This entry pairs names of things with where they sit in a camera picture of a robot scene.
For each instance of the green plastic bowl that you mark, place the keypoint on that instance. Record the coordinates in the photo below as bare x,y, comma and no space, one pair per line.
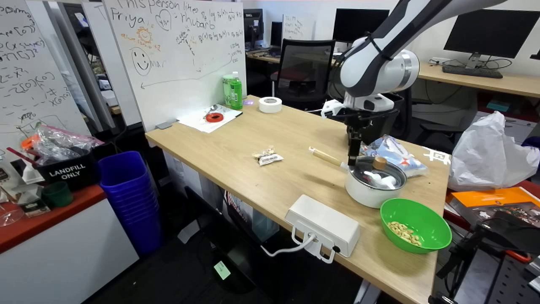
428,216

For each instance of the orange folder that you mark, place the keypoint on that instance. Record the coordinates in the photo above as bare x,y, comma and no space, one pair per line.
490,196

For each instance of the white cabinet with red top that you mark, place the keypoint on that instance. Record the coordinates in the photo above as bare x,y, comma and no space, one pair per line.
57,253

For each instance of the dark green mug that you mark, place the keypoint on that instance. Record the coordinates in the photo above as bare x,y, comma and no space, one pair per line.
58,194

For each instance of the black computer monitor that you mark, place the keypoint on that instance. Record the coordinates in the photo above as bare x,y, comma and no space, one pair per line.
360,25

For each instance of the blue and white plastic bag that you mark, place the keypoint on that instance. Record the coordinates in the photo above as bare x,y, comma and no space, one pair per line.
398,153

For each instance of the stacked blue bins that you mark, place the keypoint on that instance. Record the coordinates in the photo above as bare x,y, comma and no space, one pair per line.
129,196

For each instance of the wooden office desk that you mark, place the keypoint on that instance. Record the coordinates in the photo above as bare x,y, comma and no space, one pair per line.
507,84

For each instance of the white paper scrap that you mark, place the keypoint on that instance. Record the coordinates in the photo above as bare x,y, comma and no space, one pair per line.
438,155

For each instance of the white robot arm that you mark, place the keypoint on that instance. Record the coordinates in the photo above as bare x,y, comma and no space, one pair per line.
377,64

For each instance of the white power box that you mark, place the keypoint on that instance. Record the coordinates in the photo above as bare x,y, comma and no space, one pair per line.
322,221

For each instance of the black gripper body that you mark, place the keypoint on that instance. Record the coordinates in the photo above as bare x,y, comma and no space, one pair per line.
369,125

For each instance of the whiteboard with smiley drawing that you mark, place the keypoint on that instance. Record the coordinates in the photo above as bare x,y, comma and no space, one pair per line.
175,60

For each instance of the crumpled plastic trash bags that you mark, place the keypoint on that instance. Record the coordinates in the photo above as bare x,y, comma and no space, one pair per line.
57,143

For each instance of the large white plastic bag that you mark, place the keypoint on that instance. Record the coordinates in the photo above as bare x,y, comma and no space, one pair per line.
490,157

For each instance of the whiteboard with dense writing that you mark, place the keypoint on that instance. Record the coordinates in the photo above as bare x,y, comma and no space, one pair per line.
35,67

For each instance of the beige snack pieces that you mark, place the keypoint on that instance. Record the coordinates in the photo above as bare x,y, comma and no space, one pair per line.
406,233

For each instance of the large black monitor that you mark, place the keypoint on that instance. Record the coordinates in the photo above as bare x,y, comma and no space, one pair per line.
495,33

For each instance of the green plastic bottle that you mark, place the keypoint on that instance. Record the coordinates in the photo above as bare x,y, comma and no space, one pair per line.
232,93

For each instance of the oyster cracker packet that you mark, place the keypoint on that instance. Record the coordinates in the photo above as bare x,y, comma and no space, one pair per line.
271,160
263,152

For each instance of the red tape roll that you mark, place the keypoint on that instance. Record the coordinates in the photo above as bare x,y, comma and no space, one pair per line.
215,116

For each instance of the small whiteboard with writing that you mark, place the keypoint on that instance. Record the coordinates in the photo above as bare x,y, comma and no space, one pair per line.
298,27

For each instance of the white tape roll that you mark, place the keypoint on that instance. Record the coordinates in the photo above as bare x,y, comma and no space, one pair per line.
271,104

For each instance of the black landfill bin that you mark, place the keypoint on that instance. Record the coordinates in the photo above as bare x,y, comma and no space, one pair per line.
69,172

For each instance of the black mesh office chair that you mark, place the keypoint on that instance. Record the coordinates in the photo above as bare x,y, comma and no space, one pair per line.
305,72

